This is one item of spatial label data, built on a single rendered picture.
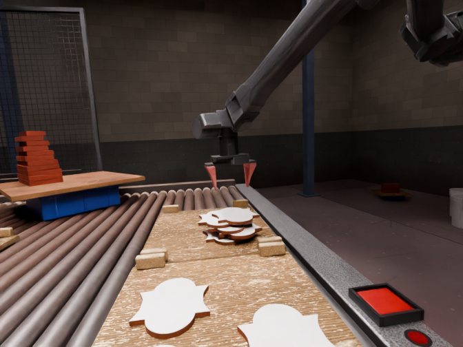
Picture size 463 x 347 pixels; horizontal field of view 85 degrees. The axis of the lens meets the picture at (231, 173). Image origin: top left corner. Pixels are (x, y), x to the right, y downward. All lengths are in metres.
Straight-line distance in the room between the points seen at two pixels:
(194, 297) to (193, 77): 5.37
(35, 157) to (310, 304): 1.21
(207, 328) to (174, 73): 5.41
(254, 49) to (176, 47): 1.69
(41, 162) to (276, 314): 1.18
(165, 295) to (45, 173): 1.00
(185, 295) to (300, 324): 0.19
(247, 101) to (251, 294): 0.41
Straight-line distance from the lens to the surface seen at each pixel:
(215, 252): 0.63
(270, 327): 0.40
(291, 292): 0.49
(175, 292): 0.49
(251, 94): 0.61
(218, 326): 0.42
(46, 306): 0.61
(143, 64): 5.68
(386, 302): 0.52
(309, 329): 0.41
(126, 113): 5.52
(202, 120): 0.66
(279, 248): 0.60
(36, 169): 1.37
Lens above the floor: 1.20
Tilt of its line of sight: 8 degrees down
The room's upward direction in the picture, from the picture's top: 3 degrees counter-clockwise
